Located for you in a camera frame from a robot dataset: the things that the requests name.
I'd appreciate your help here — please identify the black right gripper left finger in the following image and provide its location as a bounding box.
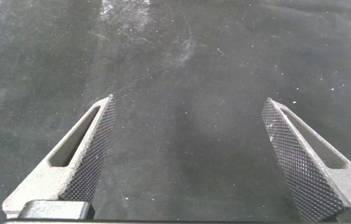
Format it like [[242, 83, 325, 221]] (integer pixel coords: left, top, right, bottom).
[[2, 94, 117, 220]]

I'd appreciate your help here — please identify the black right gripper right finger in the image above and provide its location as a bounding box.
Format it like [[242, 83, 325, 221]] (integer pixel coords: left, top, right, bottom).
[[261, 97, 351, 222]]

